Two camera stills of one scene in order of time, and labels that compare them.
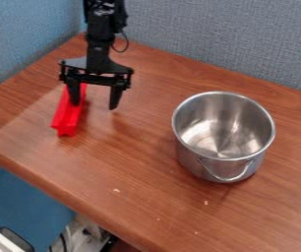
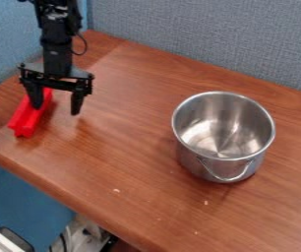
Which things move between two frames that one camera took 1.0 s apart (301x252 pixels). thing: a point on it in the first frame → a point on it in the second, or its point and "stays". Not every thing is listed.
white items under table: x=83 y=236 stays
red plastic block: x=69 y=111 → x=27 y=115
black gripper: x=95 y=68 → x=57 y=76
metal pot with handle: x=224 y=131 stays
